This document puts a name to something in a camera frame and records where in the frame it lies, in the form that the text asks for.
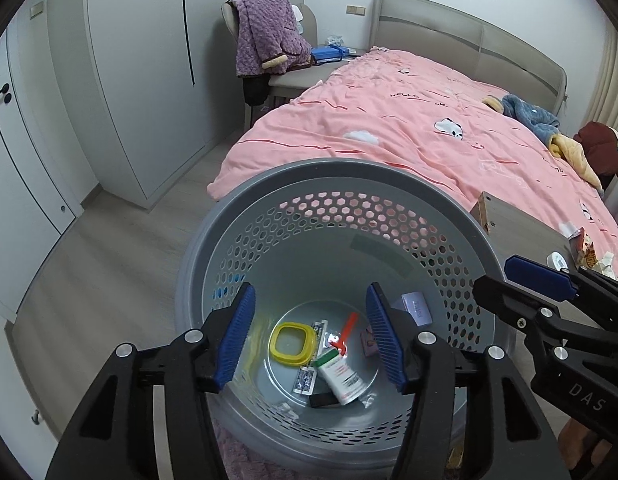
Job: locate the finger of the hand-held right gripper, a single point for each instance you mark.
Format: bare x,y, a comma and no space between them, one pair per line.
534,272
509,302

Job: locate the small foil wrapper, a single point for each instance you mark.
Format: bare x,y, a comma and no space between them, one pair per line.
320,331

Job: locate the tan plush item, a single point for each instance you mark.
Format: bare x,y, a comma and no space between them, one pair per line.
493,102

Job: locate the wall switch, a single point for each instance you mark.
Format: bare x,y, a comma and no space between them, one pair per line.
355,9
36,10

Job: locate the grey upholstered bed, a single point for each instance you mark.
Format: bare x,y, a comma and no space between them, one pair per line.
439,45

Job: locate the purple fleece robe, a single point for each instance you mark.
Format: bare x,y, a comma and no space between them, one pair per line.
264,30

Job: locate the dark red garment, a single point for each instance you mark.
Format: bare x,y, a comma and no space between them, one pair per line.
601,142

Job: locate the grey perforated plastic basket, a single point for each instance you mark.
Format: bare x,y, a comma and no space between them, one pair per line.
299,260

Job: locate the red snack wrapper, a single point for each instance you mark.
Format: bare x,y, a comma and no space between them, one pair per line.
584,247

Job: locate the grey wood-grain table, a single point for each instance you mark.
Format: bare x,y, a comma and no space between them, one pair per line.
519,220

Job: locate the beige curtain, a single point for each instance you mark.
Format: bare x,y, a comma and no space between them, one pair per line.
611,80

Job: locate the small black item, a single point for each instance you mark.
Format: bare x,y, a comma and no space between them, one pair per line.
323,400

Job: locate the dark cloth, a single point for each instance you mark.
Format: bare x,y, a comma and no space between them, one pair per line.
255,91

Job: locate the pink card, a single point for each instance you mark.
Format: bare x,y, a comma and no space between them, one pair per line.
369,342

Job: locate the blue fleece garment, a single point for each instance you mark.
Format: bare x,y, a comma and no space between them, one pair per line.
531,117

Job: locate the white round container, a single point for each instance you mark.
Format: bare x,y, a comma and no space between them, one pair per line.
557,260

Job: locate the white cloth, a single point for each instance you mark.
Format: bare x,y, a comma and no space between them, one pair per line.
298,17

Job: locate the blue flat box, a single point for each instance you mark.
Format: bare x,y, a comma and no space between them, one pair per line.
329,54

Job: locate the small tissue pack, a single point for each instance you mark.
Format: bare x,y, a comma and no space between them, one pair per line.
335,39

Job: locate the blue patterned wrapper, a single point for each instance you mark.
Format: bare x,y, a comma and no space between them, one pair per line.
305,380

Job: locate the crumpled white tissue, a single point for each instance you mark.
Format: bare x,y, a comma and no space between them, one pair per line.
608,262

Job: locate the nightstand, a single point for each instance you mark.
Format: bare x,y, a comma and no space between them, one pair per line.
358,52

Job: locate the beige chair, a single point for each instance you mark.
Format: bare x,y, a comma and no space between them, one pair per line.
294,82

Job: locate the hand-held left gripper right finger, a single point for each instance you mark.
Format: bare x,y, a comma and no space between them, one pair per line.
386,340

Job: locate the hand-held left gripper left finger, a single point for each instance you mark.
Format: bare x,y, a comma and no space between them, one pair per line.
234,340

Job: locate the bed with pink duvet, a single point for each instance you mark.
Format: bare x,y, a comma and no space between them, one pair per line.
364,110

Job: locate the white wardrobe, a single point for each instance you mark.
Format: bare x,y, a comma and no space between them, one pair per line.
129,85

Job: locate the long pale purple box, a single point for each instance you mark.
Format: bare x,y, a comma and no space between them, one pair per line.
415,309

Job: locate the purple rug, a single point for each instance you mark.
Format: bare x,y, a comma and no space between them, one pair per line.
249,455

